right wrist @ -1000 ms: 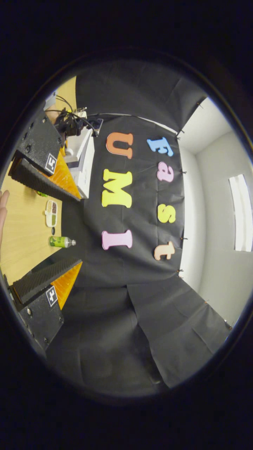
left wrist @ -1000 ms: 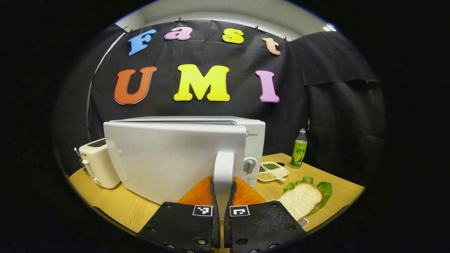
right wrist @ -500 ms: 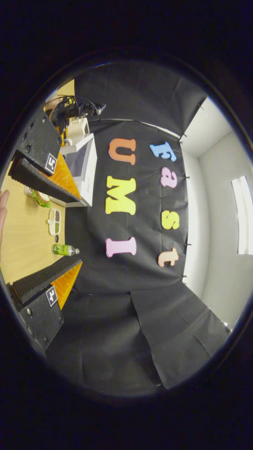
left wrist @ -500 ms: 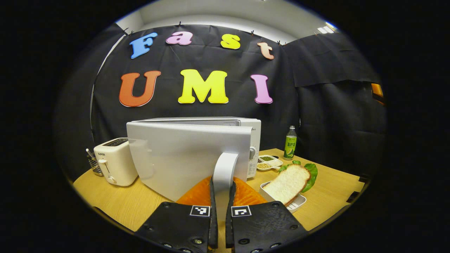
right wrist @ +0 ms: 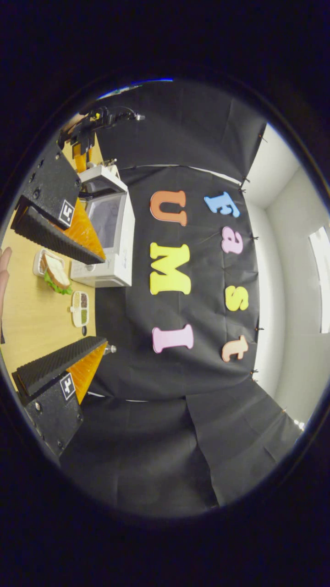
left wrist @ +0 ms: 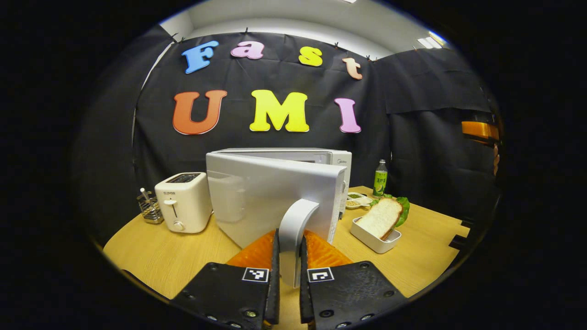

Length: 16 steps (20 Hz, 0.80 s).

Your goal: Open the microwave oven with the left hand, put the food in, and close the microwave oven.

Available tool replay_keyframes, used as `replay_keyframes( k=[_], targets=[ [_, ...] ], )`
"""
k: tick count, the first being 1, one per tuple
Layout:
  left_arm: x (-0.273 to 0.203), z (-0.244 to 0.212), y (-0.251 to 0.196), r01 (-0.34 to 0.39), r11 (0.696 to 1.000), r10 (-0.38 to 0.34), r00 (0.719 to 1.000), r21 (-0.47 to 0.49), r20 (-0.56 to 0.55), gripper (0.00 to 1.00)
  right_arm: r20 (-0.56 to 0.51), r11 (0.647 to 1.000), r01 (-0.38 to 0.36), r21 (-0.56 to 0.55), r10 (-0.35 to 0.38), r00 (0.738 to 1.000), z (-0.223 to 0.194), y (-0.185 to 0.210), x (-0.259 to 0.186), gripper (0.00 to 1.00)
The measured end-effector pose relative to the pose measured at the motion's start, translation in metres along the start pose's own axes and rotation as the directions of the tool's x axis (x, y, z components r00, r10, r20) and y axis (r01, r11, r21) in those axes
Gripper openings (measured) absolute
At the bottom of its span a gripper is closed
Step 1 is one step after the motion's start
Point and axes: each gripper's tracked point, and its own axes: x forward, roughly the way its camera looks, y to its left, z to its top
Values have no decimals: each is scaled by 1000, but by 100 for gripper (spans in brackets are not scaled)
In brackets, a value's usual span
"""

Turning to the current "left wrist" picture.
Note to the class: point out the small ceiling light panel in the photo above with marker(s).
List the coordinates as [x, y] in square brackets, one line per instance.
[431, 40]

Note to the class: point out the black backdrop cloth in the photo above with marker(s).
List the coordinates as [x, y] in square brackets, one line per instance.
[275, 73]

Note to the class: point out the white microwave oven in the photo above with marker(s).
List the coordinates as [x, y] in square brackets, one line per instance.
[266, 197]

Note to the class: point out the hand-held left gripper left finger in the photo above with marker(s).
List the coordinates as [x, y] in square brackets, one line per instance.
[275, 293]

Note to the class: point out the white divided condiment dish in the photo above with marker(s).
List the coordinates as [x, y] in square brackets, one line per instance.
[357, 200]

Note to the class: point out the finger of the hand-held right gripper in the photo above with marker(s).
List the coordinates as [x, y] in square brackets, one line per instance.
[479, 130]

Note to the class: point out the green drink bottle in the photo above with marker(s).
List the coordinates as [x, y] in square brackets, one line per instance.
[380, 181]

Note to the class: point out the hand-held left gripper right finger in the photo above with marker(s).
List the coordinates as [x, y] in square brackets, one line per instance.
[303, 298]

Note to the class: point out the bread sandwich with lettuce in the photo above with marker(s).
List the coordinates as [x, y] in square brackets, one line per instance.
[380, 217]

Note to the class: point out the white rectangular tray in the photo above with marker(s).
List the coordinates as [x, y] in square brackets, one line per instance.
[373, 240]

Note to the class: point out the white toaster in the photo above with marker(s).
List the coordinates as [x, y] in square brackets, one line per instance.
[183, 206]

